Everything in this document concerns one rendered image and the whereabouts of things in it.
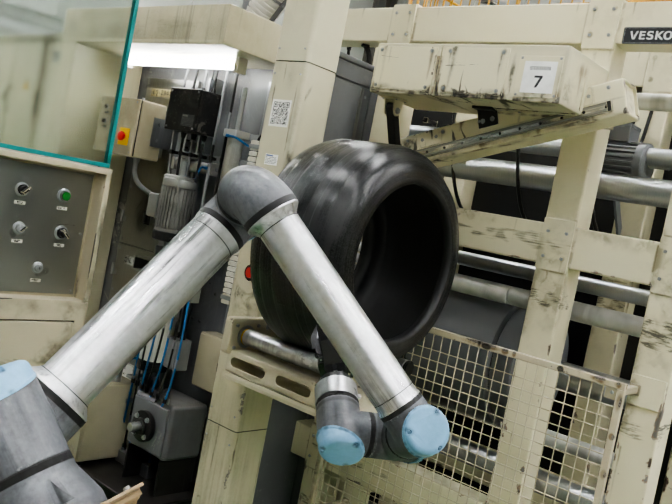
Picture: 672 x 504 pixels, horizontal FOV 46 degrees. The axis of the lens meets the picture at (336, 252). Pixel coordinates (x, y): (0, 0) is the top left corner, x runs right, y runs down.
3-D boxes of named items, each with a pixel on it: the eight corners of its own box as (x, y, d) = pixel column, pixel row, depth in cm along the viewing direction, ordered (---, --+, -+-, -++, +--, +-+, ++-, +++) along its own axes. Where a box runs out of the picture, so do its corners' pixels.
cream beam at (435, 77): (367, 91, 233) (377, 42, 232) (415, 110, 252) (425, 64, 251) (558, 104, 194) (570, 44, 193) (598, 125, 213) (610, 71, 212)
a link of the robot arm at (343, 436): (360, 472, 158) (311, 466, 156) (355, 421, 168) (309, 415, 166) (374, 443, 152) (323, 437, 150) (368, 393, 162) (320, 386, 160)
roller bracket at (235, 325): (219, 351, 210) (226, 315, 209) (318, 350, 240) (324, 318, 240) (227, 355, 208) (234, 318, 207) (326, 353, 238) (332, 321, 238)
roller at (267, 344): (248, 324, 213) (253, 338, 215) (236, 334, 210) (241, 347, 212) (346, 359, 190) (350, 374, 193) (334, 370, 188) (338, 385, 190)
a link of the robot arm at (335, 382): (311, 393, 161) (358, 387, 161) (310, 375, 165) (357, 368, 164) (318, 420, 167) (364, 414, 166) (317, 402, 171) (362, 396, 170)
